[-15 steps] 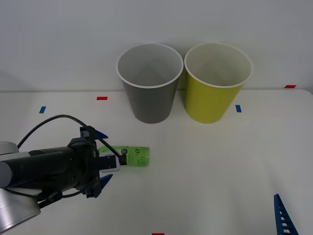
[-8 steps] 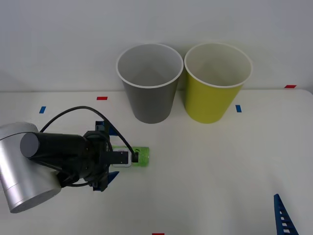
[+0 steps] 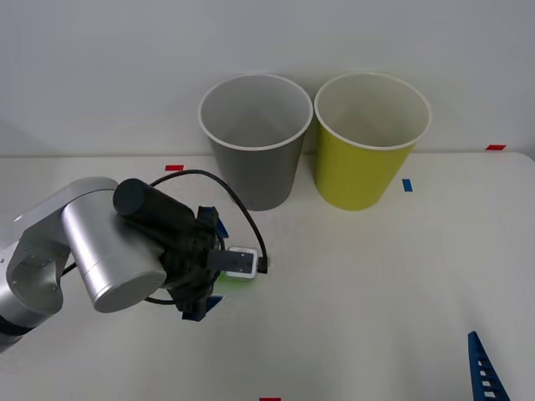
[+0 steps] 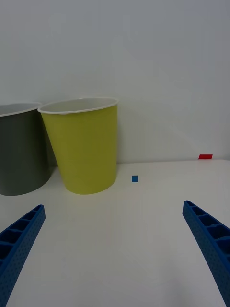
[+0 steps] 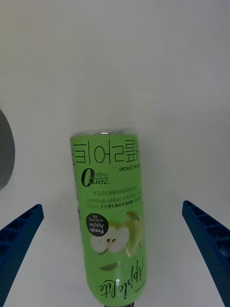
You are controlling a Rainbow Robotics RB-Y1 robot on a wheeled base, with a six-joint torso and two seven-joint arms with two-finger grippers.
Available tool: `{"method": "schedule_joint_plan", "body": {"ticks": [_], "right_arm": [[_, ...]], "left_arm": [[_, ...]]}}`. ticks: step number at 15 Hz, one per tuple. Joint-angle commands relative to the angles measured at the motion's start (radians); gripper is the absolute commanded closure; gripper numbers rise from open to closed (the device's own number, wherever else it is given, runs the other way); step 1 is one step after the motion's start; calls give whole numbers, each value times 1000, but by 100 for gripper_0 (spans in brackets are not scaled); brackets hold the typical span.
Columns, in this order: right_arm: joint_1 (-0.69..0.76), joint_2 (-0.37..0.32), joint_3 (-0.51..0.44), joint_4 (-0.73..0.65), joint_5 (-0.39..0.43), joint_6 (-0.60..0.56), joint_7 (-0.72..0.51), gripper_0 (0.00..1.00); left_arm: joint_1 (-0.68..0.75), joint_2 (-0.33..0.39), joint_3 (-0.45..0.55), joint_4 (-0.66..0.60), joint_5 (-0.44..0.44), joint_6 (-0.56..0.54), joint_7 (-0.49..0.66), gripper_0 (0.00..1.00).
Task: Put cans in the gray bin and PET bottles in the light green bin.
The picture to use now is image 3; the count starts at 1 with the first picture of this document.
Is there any yellow-green plastic waste bin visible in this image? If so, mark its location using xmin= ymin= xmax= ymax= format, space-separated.
xmin=313 ymin=72 xmax=433 ymax=212

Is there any grey plastic waste bin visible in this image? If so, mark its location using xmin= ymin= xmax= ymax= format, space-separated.
xmin=197 ymin=73 xmax=315 ymax=212

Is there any green label plastic bottle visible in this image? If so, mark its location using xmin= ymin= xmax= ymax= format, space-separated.
xmin=216 ymin=270 xmax=257 ymax=288

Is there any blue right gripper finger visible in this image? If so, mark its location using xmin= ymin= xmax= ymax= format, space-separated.
xmin=466 ymin=331 xmax=512 ymax=401

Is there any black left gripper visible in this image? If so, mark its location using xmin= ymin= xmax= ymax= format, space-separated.
xmin=162 ymin=205 xmax=230 ymax=322

